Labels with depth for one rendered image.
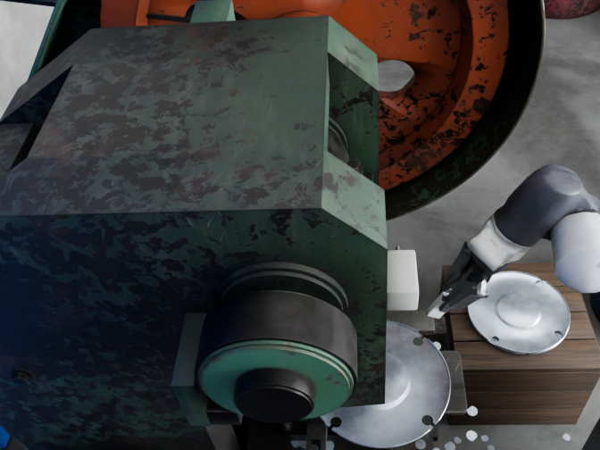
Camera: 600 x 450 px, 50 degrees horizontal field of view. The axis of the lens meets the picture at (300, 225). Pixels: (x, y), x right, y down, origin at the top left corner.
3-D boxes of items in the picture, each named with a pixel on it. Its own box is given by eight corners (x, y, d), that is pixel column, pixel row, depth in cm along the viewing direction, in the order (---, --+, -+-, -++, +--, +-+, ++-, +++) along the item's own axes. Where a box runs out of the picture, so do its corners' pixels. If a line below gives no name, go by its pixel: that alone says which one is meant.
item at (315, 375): (351, 103, 122) (351, 18, 108) (353, 442, 77) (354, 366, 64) (259, 104, 123) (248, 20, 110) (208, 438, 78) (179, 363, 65)
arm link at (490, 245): (531, 213, 116) (513, 232, 120) (471, 195, 113) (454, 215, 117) (548, 268, 108) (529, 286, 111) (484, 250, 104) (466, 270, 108)
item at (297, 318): (358, 354, 89) (354, 250, 73) (360, 432, 82) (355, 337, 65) (202, 354, 92) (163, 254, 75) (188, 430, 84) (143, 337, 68)
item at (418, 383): (280, 383, 134) (279, 380, 134) (372, 299, 146) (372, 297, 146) (385, 479, 119) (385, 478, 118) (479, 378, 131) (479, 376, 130)
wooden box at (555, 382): (549, 322, 227) (570, 261, 202) (576, 424, 202) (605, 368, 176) (435, 325, 231) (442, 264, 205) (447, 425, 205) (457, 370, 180)
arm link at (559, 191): (587, 270, 111) (576, 229, 118) (642, 223, 102) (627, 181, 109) (495, 236, 108) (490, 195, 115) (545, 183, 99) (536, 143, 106)
